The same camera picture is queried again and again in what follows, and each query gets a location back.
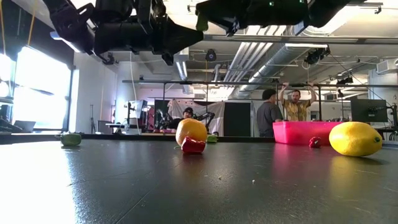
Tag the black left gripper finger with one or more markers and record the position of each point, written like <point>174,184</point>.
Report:
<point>180,37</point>

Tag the small green pepper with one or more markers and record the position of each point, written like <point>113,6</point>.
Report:
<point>202,24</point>
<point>71,139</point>
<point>212,138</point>

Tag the orange-tinted lemon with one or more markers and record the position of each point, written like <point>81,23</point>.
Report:
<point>191,129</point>

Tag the small red pepper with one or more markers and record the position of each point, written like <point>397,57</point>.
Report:
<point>192,145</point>
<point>315,142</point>

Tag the yellow lemon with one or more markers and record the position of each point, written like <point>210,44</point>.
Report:
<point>355,138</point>

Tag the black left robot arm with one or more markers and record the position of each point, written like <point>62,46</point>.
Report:
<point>71,25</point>

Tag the black background robot arm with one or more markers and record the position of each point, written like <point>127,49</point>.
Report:
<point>205,116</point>

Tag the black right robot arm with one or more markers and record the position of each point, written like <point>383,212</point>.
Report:
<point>329,11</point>

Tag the grey aluminium rig beam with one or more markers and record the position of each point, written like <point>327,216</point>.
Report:
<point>280,39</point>

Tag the white ceiling pipes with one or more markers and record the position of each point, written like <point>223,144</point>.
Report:
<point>248,59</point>

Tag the ceiling light strip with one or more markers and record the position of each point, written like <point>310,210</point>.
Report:
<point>306,45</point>

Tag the black track light cluster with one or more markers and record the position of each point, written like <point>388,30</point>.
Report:
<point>315,56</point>

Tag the person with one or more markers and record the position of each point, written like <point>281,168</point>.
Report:
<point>267,115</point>
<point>297,110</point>
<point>187,112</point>

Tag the white hanging sheet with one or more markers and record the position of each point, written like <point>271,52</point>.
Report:
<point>217,115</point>

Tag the black panel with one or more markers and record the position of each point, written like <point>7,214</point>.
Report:
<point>237,119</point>

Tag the bright window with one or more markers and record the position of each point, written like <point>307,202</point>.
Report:
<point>40,90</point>

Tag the pink plastic basket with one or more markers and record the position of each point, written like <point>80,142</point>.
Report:
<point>298,132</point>

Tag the white air conditioner unit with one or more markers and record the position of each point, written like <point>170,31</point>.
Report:
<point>385,66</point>

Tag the black background monitor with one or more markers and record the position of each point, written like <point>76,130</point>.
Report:
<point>369,110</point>

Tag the grey laptop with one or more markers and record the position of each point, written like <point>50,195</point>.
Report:
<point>24,126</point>

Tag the white duct box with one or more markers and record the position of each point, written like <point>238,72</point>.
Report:
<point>183,54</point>

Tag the black ceiling camera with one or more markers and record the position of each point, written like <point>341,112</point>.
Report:
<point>109,59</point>

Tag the black hanging camera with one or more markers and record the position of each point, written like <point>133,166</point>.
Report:
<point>211,55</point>

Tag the silver ventilation duct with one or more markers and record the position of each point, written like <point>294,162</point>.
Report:
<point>273,63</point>

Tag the black overhead bar frame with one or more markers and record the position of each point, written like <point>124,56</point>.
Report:
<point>248,83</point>

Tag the black aluminium table frame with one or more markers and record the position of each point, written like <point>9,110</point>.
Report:
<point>124,137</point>

